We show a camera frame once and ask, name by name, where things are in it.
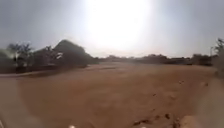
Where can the tree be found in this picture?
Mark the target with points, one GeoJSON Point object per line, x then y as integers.
{"type": "Point", "coordinates": [219, 50]}

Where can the row of trees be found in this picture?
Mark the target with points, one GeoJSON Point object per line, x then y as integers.
{"type": "Point", "coordinates": [23, 56]}

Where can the dark hill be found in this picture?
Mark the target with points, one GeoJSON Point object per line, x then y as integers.
{"type": "Point", "coordinates": [68, 50]}

